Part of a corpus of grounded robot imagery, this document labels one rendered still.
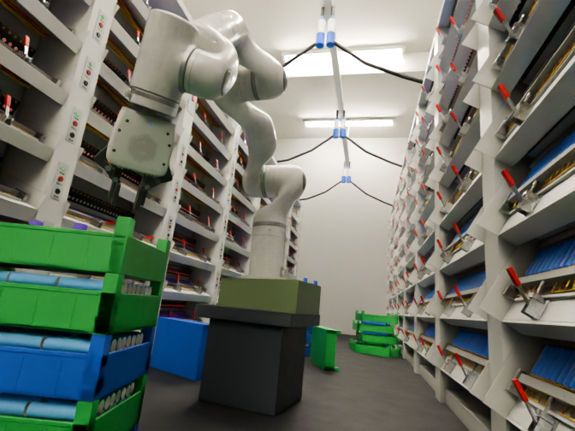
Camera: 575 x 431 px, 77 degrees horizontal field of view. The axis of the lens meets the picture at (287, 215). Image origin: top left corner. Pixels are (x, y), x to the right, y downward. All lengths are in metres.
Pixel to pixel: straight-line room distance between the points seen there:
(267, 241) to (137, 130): 0.68
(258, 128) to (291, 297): 0.52
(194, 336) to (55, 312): 0.98
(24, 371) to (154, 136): 0.39
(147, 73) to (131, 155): 0.14
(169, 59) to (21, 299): 0.41
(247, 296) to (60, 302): 0.69
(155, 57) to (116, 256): 0.32
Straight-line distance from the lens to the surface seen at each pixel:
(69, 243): 0.59
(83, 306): 0.57
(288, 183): 1.26
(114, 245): 0.56
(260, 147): 1.18
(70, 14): 1.69
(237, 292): 1.19
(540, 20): 0.92
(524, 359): 0.95
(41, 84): 1.41
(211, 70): 0.65
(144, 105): 0.66
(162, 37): 0.67
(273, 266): 1.22
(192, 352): 1.52
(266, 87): 1.05
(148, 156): 0.68
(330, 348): 1.99
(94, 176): 1.53
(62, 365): 0.58
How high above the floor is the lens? 0.30
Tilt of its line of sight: 14 degrees up
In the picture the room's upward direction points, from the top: 6 degrees clockwise
